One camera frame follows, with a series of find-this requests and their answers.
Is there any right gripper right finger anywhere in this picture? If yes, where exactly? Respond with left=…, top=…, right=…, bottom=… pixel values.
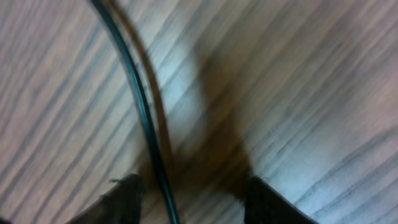
left=244, top=176, right=316, bottom=224

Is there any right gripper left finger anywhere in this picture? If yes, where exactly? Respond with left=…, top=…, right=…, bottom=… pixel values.
left=68, top=174, right=145, bottom=224

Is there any long black usb cable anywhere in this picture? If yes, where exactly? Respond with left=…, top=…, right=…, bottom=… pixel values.
left=88, top=0, right=182, bottom=224

